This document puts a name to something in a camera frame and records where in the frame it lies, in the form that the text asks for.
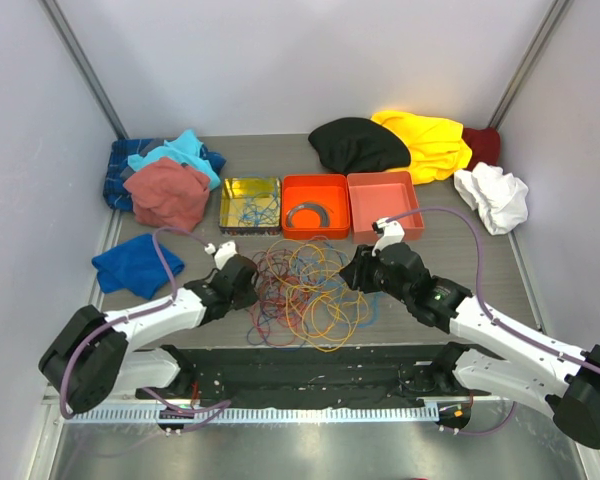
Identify cyan cloth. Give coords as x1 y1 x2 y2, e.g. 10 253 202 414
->
127 130 221 190

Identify royal blue cloth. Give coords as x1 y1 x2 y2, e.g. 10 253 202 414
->
91 234 170 300

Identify aluminium frame post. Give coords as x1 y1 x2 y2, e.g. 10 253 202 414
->
488 0 573 130
38 0 128 139

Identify light blue wire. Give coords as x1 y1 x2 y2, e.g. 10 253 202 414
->
239 194 282 231
227 192 282 229

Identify grey coiled wire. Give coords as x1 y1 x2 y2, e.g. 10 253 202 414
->
286 201 333 227

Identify white slotted cable duct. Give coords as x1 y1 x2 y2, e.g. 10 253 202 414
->
71 402 439 424

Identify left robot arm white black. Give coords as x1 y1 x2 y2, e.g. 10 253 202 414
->
39 254 258 418

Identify orange square tray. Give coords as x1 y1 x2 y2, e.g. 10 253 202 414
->
281 174 351 240

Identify salmon pink square tray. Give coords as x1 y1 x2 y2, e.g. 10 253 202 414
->
347 171 419 244

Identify blue tangled wire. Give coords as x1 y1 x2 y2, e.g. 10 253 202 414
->
245 239 386 347

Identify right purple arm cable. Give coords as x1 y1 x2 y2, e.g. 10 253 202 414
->
387 205 600 437

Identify yellow cloth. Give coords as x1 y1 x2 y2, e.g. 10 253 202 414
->
371 110 473 185

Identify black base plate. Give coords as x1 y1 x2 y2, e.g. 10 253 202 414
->
159 342 470 410

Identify red tangled wire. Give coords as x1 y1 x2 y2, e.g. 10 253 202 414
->
243 248 311 334

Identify right aluminium frame post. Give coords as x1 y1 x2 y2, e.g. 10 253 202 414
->
488 0 573 130

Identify dark red cloth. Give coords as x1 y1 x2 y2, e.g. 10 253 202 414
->
462 127 501 171

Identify left aluminium frame post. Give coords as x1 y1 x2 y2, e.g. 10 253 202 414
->
38 0 128 139

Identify blue plaid cloth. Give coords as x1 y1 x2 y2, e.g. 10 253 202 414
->
102 137 227 211

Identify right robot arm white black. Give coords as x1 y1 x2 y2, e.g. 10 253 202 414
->
339 243 600 450

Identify salmon pink cloth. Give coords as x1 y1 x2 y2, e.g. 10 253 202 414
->
123 157 211 232

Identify gold tin box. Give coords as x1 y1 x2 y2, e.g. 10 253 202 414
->
218 176 282 237

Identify white cloth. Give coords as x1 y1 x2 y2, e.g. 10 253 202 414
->
453 162 529 235

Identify black cloth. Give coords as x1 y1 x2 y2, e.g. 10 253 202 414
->
308 117 411 175

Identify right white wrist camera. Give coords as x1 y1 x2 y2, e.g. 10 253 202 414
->
372 218 405 257

